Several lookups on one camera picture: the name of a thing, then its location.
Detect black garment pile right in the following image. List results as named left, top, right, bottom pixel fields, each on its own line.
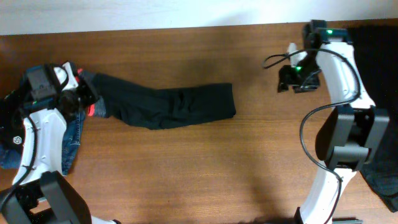
left=348, top=26, right=397, bottom=213

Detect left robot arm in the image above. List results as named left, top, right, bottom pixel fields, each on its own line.
left=1, top=62, right=104, bottom=224

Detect folded black shirt with logo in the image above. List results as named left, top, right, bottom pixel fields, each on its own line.
left=1, top=77, right=30, bottom=155

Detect black leggings red grey waistband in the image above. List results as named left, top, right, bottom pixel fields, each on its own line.
left=78, top=69, right=236, bottom=129

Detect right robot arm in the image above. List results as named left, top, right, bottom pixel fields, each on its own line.
left=277, top=20, right=389, bottom=223

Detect folded blue jeans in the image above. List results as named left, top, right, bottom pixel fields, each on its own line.
left=1, top=111, right=85, bottom=175

